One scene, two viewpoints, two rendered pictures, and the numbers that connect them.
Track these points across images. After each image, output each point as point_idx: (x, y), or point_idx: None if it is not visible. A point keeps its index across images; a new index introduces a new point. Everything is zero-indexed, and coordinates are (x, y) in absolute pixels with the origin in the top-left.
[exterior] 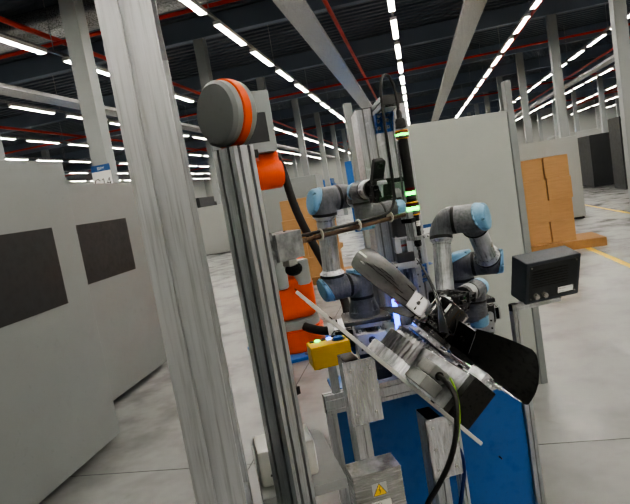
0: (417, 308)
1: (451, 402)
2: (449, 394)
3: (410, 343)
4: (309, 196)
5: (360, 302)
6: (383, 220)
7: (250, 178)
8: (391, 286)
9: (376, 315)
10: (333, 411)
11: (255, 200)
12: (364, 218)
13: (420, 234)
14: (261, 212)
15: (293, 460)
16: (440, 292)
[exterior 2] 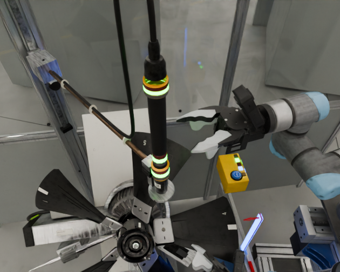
0: (136, 209)
1: (36, 217)
2: (42, 217)
3: (116, 204)
4: None
5: None
6: (114, 133)
7: None
8: (140, 177)
9: None
10: (219, 193)
11: (7, 27)
12: (272, 137)
13: (156, 191)
14: (12, 36)
15: (62, 145)
16: (211, 255)
